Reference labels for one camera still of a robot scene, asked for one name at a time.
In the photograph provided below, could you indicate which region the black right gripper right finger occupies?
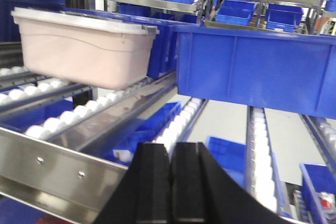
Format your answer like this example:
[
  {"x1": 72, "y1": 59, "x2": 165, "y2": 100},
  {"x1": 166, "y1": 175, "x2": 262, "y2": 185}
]
[{"x1": 172, "y1": 143, "x2": 295, "y2": 223}]

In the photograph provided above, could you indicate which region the stainless steel shelf rail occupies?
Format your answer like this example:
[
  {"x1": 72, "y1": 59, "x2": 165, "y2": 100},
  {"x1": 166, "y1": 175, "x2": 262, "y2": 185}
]
[{"x1": 1, "y1": 129, "x2": 127, "y2": 223}]

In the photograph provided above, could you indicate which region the white roller track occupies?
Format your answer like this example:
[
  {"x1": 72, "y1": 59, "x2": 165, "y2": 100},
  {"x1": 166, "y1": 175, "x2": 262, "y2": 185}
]
[
  {"x1": 245, "y1": 106, "x2": 281, "y2": 214},
  {"x1": 24, "y1": 77, "x2": 153, "y2": 141}
]

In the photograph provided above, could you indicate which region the white plastic bin with lid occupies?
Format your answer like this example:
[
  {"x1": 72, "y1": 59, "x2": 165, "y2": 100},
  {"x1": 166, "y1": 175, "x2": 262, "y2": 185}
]
[{"x1": 11, "y1": 7, "x2": 159, "y2": 89}]

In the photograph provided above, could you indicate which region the white roller track left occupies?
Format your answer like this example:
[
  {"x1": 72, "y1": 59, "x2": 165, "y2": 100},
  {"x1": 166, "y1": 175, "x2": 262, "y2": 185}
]
[{"x1": 24, "y1": 77, "x2": 153, "y2": 141}]

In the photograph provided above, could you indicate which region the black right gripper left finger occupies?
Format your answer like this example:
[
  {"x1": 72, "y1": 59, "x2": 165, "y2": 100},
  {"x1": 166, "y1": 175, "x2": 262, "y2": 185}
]
[{"x1": 93, "y1": 143, "x2": 171, "y2": 223}]

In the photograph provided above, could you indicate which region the large blue bin on rollers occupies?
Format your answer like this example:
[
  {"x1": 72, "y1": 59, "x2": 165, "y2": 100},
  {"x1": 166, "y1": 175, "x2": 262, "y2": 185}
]
[{"x1": 173, "y1": 26, "x2": 335, "y2": 119}]

